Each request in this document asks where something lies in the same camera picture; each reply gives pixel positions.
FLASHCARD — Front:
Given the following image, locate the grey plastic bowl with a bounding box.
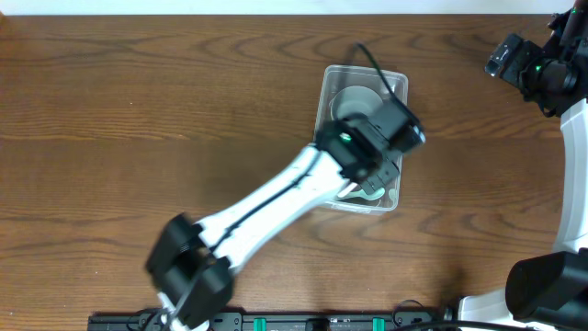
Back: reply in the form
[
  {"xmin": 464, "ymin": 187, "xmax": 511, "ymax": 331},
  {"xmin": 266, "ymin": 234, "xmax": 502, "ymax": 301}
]
[{"xmin": 330, "ymin": 86, "xmax": 383, "ymax": 120}]

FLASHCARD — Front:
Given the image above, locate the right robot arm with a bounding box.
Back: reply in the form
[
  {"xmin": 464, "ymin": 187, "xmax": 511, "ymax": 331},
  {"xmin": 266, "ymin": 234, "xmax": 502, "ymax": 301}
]
[{"xmin": 451, "ymin": 0, "xmax": 587, "ymax": 330}]

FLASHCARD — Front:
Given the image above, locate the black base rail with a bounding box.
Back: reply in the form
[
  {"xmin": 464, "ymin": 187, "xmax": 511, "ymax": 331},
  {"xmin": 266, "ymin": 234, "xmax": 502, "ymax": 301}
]
[{"xmin": 87, "ymin": 309, "xmax": 439, "ymax": 331}]

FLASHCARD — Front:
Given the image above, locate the clear plastic container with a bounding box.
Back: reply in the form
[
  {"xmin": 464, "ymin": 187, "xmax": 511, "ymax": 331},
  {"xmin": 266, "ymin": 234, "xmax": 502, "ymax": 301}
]
[{"xmin": 314, "ymin": 64, "xmax": 409, "ymax": 215}]

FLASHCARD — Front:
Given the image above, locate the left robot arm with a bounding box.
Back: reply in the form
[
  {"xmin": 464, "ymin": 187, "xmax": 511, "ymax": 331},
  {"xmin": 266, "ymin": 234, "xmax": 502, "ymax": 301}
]
[{"xmin": 145, "ymin": 100, "xmax": 425, "ymax": 330}]

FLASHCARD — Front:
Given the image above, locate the mint green plastic spoon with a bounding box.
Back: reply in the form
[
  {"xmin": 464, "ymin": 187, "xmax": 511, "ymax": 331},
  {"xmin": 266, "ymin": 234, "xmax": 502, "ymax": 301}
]
[{"xmin": 335, "ymin": 188, "xmax": 398, "ymax": 208}]

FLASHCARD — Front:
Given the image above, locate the white plastic fork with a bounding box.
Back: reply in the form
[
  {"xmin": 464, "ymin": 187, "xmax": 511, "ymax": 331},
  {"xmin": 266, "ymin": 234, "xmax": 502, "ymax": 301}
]
[{"xmin": 337, "ymin": 182, "xmax": 357, "ymax": 199}]

